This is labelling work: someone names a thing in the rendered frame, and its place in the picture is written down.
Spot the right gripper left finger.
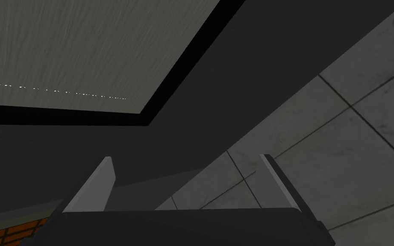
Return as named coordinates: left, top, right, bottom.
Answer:
left=61, top=156, right=117, bottom=213

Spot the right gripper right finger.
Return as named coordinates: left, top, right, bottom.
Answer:
left=258, top=153, right=315, bottom=219

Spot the grey wood-grain door leaf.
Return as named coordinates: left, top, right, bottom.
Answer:
left=0, top=0, right=221, bottom=114

